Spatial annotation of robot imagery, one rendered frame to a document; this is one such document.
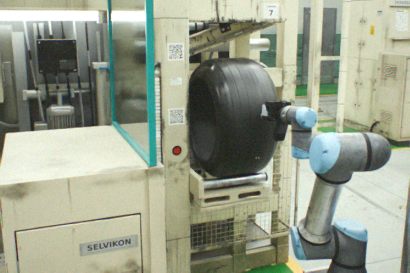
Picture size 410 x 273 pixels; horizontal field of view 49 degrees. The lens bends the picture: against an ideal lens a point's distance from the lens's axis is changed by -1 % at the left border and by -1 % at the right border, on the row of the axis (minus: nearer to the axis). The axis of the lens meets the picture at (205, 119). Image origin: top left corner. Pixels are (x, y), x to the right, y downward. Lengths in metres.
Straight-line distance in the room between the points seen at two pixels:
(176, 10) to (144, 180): 1.02
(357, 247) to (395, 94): 5.12
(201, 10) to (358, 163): 1.29
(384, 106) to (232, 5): 4.72
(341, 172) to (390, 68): 5.44
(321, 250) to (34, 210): 0.94
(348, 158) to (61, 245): 0.79
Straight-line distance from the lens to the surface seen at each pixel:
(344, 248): 1.67
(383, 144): 1.39
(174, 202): 2.18
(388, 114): 6.80
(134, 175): 1.18
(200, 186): 2.07
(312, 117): 1.70
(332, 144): 1.32
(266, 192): 2.24
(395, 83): 6.68
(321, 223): 1.54
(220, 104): 1.98
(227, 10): 2.40
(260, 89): 2.04
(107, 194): 1.18
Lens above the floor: 1.62
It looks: 12 degrees down
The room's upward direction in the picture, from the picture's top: straight up
